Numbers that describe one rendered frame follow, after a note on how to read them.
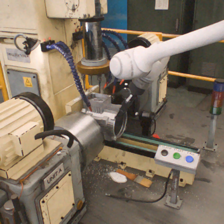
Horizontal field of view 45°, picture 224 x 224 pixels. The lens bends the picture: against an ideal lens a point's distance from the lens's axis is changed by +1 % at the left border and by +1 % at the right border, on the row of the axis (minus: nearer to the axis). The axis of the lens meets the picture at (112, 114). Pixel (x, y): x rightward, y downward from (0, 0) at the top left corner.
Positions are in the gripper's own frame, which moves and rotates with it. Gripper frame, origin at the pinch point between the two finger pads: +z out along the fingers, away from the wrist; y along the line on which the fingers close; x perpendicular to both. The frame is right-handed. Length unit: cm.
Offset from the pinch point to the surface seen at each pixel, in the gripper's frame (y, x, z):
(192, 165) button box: 19.9, 37.5, -16.1
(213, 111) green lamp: -33, 37, -15
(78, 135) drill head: 30.1, -6.0, -0.2
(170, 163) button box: 20.7, 31.0, -10.8
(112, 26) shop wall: -543, -222, 189
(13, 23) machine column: 12, -64, -13
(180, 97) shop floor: -284, 25, 113
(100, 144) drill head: 19.4, 2.5, 6.0
